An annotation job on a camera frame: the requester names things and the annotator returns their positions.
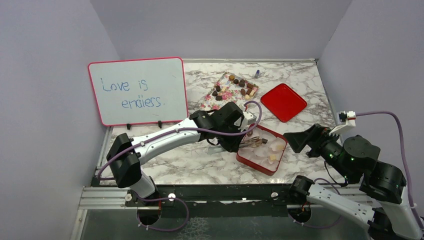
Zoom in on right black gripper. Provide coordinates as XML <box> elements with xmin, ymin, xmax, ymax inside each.
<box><xmin>283</xmin><ymin>121</ymin><xmax>356</xmax><ymax>181</ymax></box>

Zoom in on white square chocolate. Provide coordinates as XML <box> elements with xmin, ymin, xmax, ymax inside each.
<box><xmin>276</xmin><ymin>145</ymin><xmax>285</xmax><ymax>151</ymax></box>
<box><xmin>269</xmin><ymin>154</ymin><xmax>277</xmax><ymax>162</ymax></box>

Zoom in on metal serving tongs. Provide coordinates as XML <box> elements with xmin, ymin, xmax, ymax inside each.
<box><xmin>207</xmin><ymin>136</ymin><xmax>268</xmax><ymax>155</ymax></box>

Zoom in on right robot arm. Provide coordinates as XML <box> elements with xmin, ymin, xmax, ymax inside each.
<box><xmin>283</xmin><ymin>124</ymin><xmax>424</xmax><ymax>240</ymax></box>

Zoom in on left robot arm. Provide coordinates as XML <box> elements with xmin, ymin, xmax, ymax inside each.
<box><xmin>97</xmin><ymin>101</ymin><xmax>262</xmax><ymax>206</ymax></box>

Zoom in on red chocolate box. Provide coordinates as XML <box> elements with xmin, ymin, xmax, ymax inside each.
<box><xmin>236</xmin><ymin>125</ymin><xmax>288</xmax><ymax>176</ymax></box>

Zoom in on floral rectangular tray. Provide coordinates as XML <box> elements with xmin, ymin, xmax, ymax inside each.
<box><xmin>199</xmin><ymin>72</ymin><xmax>260</xmax><ymax>110</ymax></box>

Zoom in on red tin lid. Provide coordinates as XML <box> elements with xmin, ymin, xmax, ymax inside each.
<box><xmin>260</xmin><ymin>83</ymin><xmax>307</xmax><ymax>123</ymax></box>

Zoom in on blue marker cap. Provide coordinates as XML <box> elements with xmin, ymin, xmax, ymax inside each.
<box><xmin>254</xmin><ymin>69</ymin><xmax>260</xmax><ymax>79</ymax></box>

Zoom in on pink framed whiteboard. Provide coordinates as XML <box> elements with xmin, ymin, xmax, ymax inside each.
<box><xmin>87</xmin><ymin>56</ymin><xmax>188</xmax><ymax>127</ymax></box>

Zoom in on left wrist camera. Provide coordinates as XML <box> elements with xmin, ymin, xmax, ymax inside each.
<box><xmin>240</xmin><ymin>111</ymin><xmax>257</xmax><ymax>131</ymax></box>

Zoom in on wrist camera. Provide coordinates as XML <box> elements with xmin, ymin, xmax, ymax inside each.
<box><xmin>240</xmin><ymin>111</ymin><xmax>257</xmax><ymax>131</ymax></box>
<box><xmin>329</xmin><ymin>111</ymin><xmax>356</xmax><ymax>136</ymax></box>

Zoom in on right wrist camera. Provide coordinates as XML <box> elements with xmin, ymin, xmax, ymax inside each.
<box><xmin>329</xmin><ymin>111</ymin><xmax>356</xmax><ymax>136</ymax></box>

